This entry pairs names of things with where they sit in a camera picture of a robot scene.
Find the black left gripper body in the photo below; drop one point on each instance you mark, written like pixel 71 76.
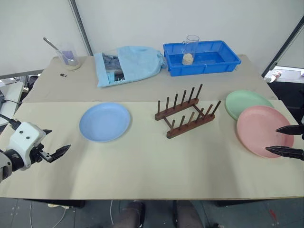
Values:
pixel 36 154

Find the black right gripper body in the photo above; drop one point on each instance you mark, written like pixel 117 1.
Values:
pixel 302 137

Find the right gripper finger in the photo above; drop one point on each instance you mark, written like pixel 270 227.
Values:
pixel 292 130
pixel 289 152

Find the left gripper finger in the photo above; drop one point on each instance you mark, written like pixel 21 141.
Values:
pixel 47 131
pixel 59 152

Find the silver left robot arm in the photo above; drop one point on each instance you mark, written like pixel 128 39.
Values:
pixel 5 166

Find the wooden dish rack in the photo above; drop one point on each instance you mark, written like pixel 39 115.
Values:
pixel 190 123

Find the pink plastic plate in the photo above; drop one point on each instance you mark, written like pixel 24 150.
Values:
pixel 261 128

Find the white cabinet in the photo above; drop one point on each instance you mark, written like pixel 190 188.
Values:
pixel 10 95

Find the beige paper table cover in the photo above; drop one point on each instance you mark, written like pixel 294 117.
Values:
pixel 142 171
pixel 76 88

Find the green plastic plate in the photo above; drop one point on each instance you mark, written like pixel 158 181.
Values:
pixel 247 102

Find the blue plastic plate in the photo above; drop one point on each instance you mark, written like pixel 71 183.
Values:
pixel 104 122

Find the white and red packet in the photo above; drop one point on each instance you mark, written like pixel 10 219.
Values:
pixel 273 76

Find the clear beaker with grains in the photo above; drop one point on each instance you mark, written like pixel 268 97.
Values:
pixel 72 63

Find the metal spoon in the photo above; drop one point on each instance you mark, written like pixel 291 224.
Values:
pixel 51 44

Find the blue plastic bin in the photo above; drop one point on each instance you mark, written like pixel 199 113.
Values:
pixel 213 63

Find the clear glass pitcher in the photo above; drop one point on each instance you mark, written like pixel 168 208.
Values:
pixel 188 58

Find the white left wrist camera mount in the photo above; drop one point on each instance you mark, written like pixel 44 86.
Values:
pixel 25 139

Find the grey metal frame pole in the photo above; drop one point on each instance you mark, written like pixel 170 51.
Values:
pixel 282 50
pixel 82 26

